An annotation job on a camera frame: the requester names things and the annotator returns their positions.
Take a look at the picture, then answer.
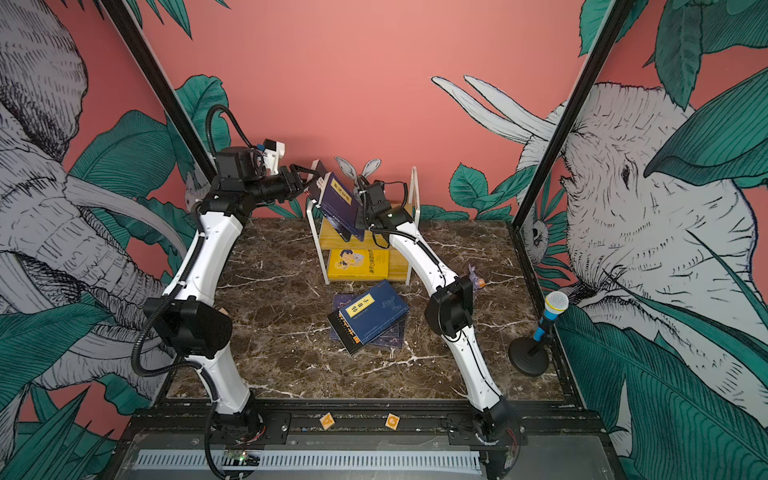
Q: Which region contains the purple book yellow label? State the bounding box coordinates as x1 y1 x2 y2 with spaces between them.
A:
318 172 365 241

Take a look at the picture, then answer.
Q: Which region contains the blue book yellow label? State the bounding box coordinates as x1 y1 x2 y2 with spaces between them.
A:
337 280 409 345

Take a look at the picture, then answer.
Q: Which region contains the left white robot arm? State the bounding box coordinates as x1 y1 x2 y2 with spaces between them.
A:
131 165 313 417

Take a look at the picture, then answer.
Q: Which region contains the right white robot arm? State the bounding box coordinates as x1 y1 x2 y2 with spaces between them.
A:
357 178 523 445

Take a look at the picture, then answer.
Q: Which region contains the white wooden two-tier shelf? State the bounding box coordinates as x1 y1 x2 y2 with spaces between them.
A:
304 165 422 287

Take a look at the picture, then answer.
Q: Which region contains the yellow cartoon cover book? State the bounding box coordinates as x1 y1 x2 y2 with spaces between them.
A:
327 249 389 281

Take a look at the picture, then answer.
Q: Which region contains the small purple toy figure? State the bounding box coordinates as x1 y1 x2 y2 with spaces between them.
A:
468 264 486 291

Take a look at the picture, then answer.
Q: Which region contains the dark purple bottom book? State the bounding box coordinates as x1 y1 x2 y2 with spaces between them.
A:
333 293 406 349

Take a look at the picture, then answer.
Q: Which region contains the black book yellow title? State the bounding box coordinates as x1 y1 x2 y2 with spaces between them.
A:
327 310 363 355

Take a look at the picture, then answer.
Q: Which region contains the blue microphone on stand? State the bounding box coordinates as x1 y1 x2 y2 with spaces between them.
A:
508 291 569 377

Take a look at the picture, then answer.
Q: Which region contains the right orange sticker tag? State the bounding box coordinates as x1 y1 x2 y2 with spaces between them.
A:
385 413 400 431

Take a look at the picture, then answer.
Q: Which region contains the orange sticker tag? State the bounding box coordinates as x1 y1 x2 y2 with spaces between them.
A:
385 413 400 431
320 413 335 430

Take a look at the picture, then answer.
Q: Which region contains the left orange sticker tag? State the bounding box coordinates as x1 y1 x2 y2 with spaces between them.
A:
320 413 335 430

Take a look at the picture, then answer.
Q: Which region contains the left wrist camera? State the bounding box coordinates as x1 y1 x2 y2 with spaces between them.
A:
214 139 286 180

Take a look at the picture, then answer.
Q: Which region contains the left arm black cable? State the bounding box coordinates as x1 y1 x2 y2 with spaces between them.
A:
205 104 256 158

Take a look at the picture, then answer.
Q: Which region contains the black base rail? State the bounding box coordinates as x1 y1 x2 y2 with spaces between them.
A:
121 398 611 447

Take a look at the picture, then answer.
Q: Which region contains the left black frame post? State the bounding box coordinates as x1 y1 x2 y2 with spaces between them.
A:
98 0 245 229

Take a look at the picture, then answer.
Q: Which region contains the black frame post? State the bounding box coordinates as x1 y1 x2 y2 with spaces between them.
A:
511 0 635 230
98 0 245 229

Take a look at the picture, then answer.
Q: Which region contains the white slotted cable duct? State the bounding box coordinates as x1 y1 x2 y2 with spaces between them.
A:
131 449 483 475

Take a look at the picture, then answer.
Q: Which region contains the right black frame post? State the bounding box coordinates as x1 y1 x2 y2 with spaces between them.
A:
511 0 635 230

